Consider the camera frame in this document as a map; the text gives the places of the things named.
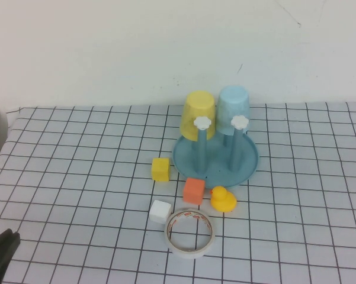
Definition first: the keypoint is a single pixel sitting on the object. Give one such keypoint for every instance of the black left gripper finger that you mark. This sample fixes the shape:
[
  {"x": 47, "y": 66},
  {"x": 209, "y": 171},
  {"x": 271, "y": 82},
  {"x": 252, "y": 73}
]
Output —
[
  {"x": 9, "y": 254},
  {"x": 0, "y": 245}
]

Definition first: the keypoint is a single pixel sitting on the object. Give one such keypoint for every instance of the white cube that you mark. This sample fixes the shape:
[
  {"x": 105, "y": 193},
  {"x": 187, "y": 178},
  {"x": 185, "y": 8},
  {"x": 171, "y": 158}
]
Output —
[{"x": 160, "y": 212}]

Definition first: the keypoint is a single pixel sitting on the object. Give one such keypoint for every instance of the blue cup stand with posts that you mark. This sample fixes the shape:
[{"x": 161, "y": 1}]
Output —
[{"x": 216, "y": 171}]

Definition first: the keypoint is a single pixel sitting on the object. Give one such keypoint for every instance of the orange cube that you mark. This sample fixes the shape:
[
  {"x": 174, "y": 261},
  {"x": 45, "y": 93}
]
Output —
[{"x": 194, "y": 191}]

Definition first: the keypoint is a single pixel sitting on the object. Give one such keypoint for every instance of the light blue plastic cup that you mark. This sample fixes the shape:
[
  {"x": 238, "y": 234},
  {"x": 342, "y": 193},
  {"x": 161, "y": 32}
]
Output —
[{"x": 232, "y": 100}]

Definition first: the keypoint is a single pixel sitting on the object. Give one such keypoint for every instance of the yellow cube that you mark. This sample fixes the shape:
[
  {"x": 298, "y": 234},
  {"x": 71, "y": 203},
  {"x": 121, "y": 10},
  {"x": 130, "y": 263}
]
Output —
[{"x": 160, "y": 170}]

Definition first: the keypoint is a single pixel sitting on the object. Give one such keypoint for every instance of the yellow plastic cup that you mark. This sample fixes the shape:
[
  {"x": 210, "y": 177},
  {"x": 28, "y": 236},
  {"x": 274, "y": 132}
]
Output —
[{"x": 197, "y": 106}]

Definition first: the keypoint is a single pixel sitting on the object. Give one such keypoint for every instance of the white tape roll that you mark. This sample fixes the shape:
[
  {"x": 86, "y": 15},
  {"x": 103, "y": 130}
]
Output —
[{"x": 189, "y": 254}]

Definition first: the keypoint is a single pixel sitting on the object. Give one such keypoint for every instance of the yellow rubber duck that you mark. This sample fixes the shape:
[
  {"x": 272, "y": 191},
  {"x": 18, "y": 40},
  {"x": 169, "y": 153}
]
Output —
[{"x": 223, "y": 201}]

